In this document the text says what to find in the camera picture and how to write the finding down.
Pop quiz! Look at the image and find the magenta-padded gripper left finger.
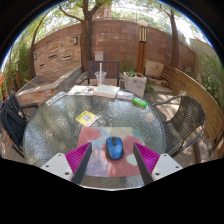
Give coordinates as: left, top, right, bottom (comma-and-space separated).
39, 141, 93, 185

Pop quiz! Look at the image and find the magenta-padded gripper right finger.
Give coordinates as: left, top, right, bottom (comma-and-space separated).
132, 141, 184, 186

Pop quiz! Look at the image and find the blue computer mouse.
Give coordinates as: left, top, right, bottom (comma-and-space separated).
105, 136, 125, 161

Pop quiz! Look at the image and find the floral print mouse pad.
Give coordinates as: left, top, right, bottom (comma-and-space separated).
77, 125, 146, 178

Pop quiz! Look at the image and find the yellow card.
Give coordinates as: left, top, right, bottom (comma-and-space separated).
75, 110, 100, 127

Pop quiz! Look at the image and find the green tube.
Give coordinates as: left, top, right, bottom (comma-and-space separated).
132, 96, 149, 109

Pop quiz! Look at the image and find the dark wicker chair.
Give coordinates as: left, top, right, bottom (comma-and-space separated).
151, 95, 207, 158

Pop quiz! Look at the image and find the white licence plate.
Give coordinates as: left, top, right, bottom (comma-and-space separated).
44, 91, 68, 107

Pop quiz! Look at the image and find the small thin book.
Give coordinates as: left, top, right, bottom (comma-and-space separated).
116, 90, 135, 102

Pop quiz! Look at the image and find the white book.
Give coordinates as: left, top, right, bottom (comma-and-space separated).
92, 84, 121, 100

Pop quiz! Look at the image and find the black folding chair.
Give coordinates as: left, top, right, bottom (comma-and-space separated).
0, 93, 39, 159

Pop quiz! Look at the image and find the white planter box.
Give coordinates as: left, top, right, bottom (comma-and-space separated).
123, 70, 148, 99

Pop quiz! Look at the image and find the clear plastic cup with straw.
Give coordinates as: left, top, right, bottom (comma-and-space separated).
94, 62, 108, 87

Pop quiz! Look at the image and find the curved wooden bench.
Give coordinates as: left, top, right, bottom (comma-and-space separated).
161, 64, 224, 148

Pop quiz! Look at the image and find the beige stone slab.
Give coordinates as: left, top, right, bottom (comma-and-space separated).
144, 59, 165, 79

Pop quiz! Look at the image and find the dark wooden slatted chair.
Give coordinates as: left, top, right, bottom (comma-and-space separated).
79, 60, 124, 87

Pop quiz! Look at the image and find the thick tree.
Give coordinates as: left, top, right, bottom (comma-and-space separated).
58, 0, 113, 73

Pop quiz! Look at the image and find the thin tree trunk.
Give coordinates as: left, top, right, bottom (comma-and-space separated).
169, 9, 181, 69

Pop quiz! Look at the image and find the white wall box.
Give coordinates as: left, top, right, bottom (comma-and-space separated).
93, 50, 105, 62

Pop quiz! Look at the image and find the wooden garden lamp post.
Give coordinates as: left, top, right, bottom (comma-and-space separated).
136, 19, 149, 75

